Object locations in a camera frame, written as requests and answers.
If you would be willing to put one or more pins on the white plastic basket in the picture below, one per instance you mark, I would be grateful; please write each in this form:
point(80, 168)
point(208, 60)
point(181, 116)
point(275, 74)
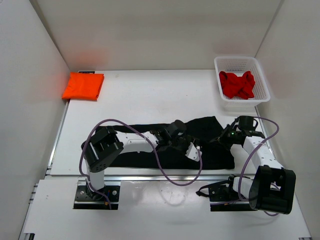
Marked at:
point(238, 65)

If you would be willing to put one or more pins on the dark label sticker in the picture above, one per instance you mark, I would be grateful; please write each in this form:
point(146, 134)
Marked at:
point(87, 72)

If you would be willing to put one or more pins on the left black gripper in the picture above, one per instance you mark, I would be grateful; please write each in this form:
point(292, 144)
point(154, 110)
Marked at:
point(189, 139)

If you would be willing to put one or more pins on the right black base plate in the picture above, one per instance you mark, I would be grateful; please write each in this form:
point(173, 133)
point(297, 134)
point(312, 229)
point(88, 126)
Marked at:
point(223, 198)

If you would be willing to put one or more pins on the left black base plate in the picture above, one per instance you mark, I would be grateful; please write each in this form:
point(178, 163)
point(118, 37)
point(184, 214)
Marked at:
point(85, 199)

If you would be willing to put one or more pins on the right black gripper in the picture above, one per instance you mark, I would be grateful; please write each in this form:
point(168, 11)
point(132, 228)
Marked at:
point(222, 137)

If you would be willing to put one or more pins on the aluminium rail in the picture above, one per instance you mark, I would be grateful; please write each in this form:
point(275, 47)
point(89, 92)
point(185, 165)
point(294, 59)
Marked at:
point(175, 178)

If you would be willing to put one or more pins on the black t shirt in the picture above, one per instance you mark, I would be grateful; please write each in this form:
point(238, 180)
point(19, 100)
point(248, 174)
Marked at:
point(214, 156)

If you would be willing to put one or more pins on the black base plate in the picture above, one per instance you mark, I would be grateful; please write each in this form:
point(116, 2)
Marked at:
point(223, 198)
point(85, 199)

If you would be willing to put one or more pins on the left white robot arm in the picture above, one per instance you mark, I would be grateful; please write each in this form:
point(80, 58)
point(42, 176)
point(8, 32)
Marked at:
point(104, 144)

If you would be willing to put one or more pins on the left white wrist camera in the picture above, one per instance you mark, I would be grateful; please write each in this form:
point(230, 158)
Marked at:
point(193, 152)

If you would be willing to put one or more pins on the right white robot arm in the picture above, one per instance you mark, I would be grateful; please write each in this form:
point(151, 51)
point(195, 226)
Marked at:
point(263, 182)

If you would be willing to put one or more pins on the red t shirt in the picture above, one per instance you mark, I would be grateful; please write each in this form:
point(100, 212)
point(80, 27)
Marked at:
point(237, 86)

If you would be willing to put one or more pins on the orange t shirt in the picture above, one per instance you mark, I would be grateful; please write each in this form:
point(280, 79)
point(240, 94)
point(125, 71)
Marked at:
point(83, 86)

